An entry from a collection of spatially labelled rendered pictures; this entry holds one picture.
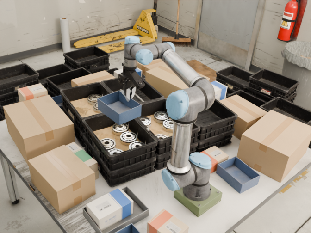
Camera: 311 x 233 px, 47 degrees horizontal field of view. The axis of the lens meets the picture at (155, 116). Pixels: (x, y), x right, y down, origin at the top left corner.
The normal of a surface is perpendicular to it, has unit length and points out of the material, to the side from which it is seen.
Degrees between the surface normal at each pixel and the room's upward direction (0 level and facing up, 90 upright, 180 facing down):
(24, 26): 90
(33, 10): 90
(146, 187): 0
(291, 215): 0
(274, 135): 0
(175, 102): 83
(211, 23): 90
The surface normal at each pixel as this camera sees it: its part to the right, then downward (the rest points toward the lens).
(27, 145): 0.57, 0.47
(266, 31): -0.75, 0.33
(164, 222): 0.06, -0.84
